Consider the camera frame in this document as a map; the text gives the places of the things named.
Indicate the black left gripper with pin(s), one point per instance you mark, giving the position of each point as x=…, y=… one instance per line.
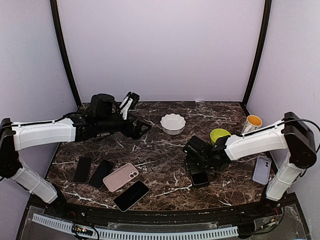
x=136, y=134

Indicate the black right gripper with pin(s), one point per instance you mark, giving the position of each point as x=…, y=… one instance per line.
x=190, y=167

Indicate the black phone case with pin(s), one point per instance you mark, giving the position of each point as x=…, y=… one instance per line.
x=200, y=180

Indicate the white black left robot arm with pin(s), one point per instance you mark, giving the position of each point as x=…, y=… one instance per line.
x=103, y=116

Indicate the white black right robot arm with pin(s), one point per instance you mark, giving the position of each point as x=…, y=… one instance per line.
x=291, y=133

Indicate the pink phone case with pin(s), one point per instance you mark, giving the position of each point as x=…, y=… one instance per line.
x=117, y=179

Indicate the lavender phone case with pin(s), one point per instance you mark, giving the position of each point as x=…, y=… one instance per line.
x=262, y=170

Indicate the white scalloped bowl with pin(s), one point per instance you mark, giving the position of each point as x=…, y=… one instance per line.
x=173, y=124

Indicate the green bowl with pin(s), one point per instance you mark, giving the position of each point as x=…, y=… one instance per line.
x=217, y=133

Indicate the black smartphone middle left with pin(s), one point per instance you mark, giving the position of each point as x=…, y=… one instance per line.
x=102, y=171

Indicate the white mug yellow inside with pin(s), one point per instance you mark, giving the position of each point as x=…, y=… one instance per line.
x=252, y=123

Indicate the black smartphone silver edge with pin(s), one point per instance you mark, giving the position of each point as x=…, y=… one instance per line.
x=131, y=196

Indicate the black smartphone far left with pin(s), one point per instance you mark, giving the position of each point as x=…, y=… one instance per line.
x=82, y=171

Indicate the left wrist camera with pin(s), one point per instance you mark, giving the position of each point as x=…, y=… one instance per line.
x=128, y=103

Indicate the white slotted cable duct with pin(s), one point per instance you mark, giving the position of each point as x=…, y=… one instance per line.
x=134, y=231

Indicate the black front table rail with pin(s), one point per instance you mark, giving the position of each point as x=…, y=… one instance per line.
x=161, y=210

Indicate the black left corner post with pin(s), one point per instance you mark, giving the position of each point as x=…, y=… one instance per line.
x=63, y=51

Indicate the black corner post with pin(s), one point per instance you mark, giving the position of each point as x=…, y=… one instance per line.
x=259, y=50
x=63, y=51

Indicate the black right corner post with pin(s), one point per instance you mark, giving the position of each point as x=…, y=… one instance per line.
x=259, y=50

